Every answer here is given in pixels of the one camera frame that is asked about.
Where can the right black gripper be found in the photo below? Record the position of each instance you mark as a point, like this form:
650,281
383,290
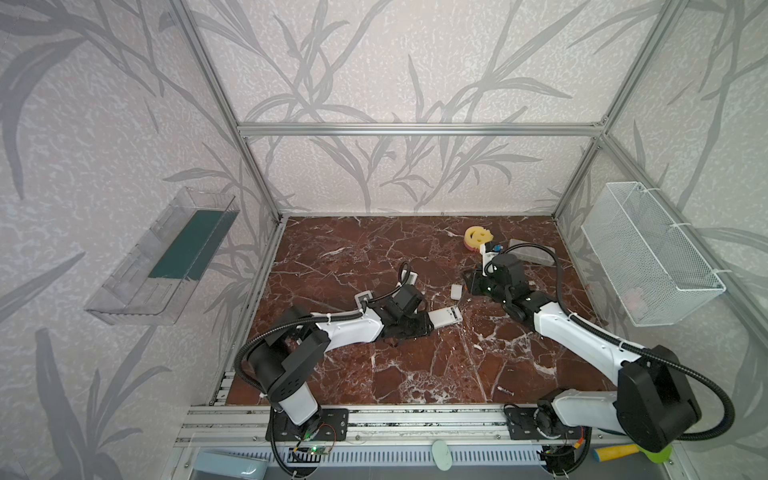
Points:
480,283

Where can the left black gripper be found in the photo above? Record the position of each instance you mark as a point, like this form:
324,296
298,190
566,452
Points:
417,324

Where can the white remote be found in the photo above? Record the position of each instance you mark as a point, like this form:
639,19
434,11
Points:
445,317
363,299

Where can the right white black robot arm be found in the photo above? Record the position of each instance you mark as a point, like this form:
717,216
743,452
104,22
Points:
652,403

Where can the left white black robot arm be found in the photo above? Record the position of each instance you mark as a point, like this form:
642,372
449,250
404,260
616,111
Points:
279,362

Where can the clear plastic box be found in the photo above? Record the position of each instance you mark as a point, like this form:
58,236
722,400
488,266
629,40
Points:
534,255

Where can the yellow smiley sponge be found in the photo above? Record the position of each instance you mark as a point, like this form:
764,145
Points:
475,236

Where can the battery on table front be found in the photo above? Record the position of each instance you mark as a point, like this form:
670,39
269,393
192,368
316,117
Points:
505,391

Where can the pale green oval object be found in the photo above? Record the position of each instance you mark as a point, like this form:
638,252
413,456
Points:
441,455

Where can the small circuit board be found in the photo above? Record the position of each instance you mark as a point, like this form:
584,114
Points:
303,452

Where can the green yellow toy spatula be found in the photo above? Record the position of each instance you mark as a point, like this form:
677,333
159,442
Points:
616,452

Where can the light blue tray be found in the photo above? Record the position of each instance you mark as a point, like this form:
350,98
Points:
219,465

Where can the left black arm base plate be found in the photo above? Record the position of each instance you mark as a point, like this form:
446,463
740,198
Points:
329,424

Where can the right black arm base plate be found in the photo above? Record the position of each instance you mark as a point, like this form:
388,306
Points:
538,423

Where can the white wire basket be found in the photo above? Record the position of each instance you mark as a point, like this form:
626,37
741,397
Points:
657,273

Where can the clear plastic wall shelf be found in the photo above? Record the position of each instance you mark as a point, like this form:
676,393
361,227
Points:
152,285

